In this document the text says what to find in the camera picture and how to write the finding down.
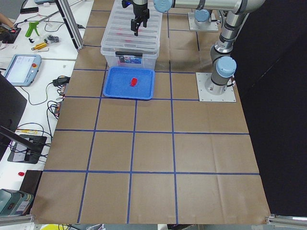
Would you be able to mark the teach pendant tablet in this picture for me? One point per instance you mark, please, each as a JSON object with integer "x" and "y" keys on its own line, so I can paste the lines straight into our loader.
{"x": 22, "y": 69}

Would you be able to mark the green handled tool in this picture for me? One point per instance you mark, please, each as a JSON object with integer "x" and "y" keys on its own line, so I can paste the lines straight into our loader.
{"x": 32, "y": 27}

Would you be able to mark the red block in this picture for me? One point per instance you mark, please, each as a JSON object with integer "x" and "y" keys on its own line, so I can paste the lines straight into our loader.
{"x": 133, "y": 82}

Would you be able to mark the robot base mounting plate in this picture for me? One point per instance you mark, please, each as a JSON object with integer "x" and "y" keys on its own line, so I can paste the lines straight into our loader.
{"x": 210, "y": 92}

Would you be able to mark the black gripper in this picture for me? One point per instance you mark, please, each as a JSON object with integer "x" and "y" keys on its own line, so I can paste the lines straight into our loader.
{"x": 141, "y": 10}

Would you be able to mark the black power adapter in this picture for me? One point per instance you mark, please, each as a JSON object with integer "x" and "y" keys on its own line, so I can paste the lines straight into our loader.
{"x": 61, "y": 80}

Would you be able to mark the clear plastic storage box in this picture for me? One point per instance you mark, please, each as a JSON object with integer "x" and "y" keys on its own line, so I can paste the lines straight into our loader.
{"x": 148, "y": 60}

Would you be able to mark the aluminium frame post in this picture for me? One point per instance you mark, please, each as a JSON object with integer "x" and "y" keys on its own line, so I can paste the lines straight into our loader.
{"x": 69, "y": 20}

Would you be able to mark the blue plastic tray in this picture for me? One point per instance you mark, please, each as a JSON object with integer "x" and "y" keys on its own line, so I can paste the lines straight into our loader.
{"x": 117, "y": 84}

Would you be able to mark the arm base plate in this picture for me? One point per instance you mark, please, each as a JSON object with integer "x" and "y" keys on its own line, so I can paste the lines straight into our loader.
{"x": 208, "y": 26}

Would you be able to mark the black box latch handle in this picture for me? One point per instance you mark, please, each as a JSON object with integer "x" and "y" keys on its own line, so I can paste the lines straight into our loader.
{"x": 125, "y": 53}

